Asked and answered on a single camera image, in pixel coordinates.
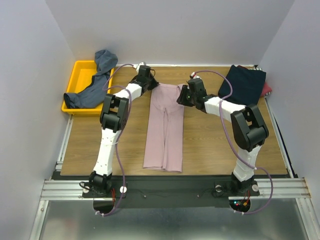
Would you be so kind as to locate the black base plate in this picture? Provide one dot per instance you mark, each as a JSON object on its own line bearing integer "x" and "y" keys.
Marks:
{"x": 171, "y": 191}

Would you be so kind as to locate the aluminium frame rail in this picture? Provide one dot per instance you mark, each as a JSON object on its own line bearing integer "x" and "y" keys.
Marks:
{"x": 63, "y": 214}

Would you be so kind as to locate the blue-grey tank top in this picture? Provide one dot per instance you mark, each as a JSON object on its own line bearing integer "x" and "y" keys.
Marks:
{"x": 93, "y": 94}

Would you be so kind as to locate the pink tank top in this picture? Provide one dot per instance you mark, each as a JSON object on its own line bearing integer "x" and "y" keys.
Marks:
{"x": 164, "y": 139}

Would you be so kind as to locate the folded maroon tank top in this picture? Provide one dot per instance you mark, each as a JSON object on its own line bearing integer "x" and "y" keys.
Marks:
{"x": 266, "y": 90}

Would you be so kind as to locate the folded navy tank top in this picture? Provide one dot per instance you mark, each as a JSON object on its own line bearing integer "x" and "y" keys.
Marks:
{"x": 247, "y": 85}

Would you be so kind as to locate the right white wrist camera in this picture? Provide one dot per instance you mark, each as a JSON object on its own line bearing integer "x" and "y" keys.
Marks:
{"x": 193, "y": 75}

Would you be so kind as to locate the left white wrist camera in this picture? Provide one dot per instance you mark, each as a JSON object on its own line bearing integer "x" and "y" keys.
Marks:
{"x": 137, "y": 66}

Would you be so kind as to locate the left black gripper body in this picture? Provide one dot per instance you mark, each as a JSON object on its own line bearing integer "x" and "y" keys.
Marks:
{"x": 148, "y": 80}

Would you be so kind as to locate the yellow plastic tray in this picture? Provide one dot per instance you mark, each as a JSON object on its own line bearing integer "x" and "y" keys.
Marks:
{"x": 80, "y": 78}

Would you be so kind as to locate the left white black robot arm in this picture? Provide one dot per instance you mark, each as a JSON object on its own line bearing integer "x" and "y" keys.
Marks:
{"x": 113, "y": 118}

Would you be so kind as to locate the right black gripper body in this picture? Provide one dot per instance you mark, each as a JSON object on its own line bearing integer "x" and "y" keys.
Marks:
{"x": 184, "y": 94}

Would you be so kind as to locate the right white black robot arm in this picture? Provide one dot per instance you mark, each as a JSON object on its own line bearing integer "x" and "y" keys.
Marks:
{"x": 243, "y": 125}

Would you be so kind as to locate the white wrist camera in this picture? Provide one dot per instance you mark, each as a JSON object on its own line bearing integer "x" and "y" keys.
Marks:
{"x": 193, "y": 75}
{"x": 137, "y": 66}

